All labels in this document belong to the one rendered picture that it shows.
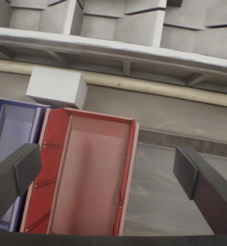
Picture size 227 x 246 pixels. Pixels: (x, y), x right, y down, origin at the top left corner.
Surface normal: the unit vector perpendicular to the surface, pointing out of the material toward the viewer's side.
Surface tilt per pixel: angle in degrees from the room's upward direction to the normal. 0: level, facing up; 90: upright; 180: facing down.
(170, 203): 0
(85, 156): 0
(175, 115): 0
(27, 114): 29
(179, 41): 10
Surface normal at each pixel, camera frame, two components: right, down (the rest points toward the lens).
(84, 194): -0.04, -0.17
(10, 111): -0.11, 0.32
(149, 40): -0.54, -0.08
